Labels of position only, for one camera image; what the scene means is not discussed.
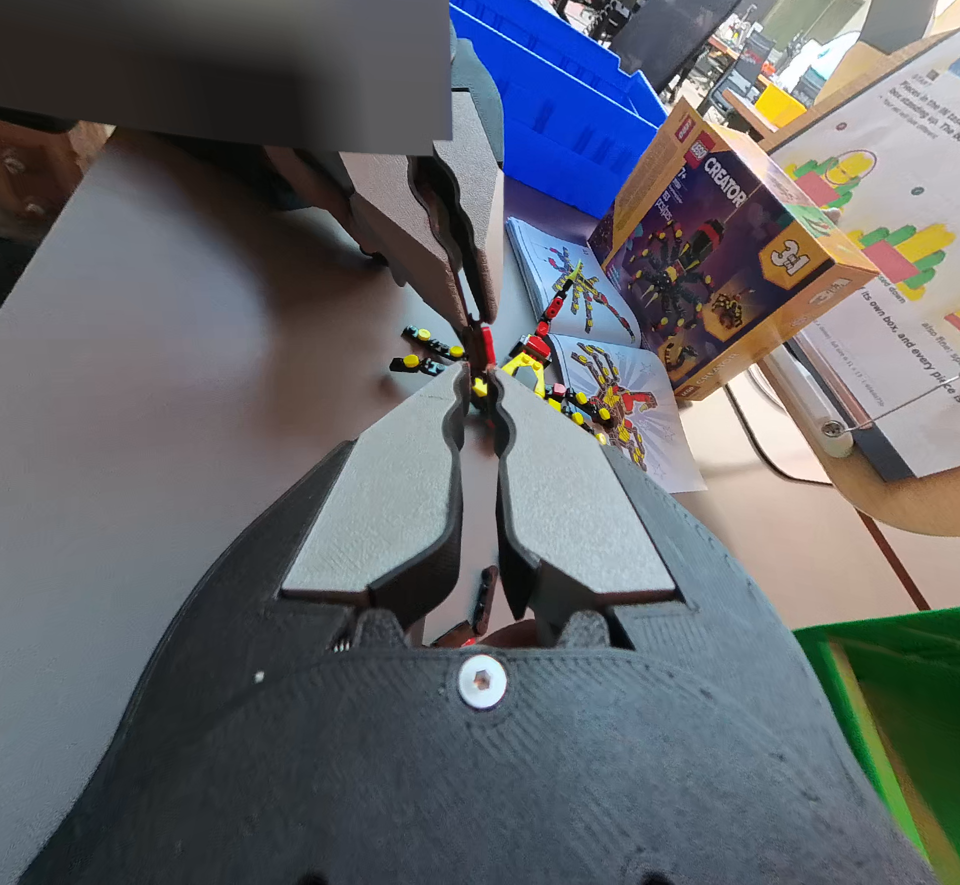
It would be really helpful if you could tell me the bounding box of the white instruction poster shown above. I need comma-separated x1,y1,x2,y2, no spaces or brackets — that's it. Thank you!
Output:
772,37,960,481

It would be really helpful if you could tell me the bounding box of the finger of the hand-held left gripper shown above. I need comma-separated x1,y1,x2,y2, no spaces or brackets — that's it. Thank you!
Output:
339,152,485,331
433,91,507,324

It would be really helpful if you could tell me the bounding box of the large spider instruction booklet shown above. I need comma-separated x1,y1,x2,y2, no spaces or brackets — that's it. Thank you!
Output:
506,216,708,495

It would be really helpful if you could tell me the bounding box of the green storage bin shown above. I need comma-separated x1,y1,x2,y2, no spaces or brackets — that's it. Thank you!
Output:
793,606,960,885

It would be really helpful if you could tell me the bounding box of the black computer monitor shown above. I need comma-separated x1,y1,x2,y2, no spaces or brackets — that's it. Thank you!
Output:
858,0,946,57

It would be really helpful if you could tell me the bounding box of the plywood poster stand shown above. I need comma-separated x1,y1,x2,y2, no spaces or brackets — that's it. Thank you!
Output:
761,26,960,537

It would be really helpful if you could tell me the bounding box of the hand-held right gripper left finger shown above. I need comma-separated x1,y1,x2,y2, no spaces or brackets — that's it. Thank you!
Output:
279,362,471,627

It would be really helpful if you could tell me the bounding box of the thin black red brick segment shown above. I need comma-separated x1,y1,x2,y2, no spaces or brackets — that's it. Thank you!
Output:
471,564,500,635

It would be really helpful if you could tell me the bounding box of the black yellow brick spider model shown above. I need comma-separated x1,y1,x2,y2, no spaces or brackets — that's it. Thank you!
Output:
388,266,612,444

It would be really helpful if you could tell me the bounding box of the black red brick leg segment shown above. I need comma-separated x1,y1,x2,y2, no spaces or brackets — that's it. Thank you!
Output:
465,321,498,380

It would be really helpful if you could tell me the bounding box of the yellow storage bin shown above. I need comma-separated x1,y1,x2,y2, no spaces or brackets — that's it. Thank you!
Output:
753,81,809,130

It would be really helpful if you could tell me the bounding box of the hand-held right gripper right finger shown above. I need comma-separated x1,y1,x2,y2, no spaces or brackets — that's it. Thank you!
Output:
489,366,678,648

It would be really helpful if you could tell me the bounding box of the yellow purple toy set box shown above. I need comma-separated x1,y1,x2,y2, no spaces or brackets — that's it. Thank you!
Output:
587,99,880,402

